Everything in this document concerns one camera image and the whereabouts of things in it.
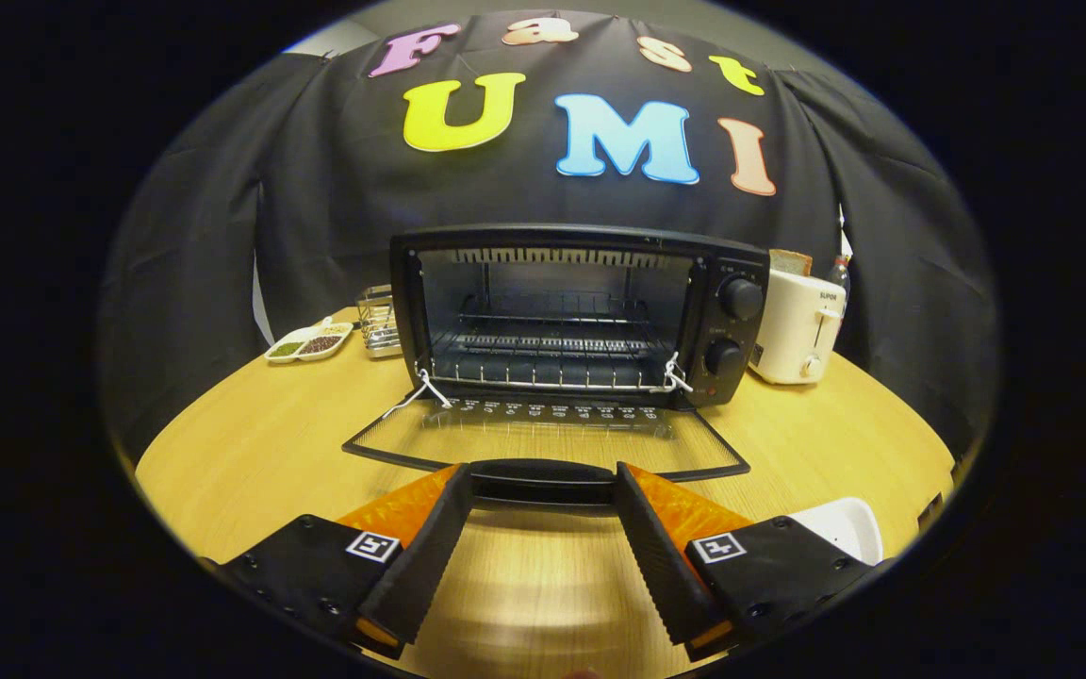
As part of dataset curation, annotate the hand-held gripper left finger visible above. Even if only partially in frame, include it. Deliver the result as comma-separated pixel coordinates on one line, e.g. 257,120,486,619
199,462,476,661

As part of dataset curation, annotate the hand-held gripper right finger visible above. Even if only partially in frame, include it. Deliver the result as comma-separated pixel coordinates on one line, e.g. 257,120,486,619
615,462,883,661

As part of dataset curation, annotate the white square food tray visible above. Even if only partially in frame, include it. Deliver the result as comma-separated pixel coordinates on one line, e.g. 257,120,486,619
788,497,884,567

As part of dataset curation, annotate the black toaster oven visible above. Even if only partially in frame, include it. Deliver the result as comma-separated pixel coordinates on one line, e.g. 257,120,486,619
342,224,772,511

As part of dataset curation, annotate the white pop-up toaster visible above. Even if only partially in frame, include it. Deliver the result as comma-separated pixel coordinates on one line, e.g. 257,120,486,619
749,267,848,386

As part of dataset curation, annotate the white divided seed dish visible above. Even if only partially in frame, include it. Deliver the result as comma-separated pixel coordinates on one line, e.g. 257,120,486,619
265,321,354,364

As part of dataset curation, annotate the black backdrop cloth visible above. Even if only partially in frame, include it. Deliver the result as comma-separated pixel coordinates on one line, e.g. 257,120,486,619
95,9,1001,463

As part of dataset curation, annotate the metal wire holder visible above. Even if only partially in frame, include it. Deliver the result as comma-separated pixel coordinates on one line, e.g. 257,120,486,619
355,285,403,359

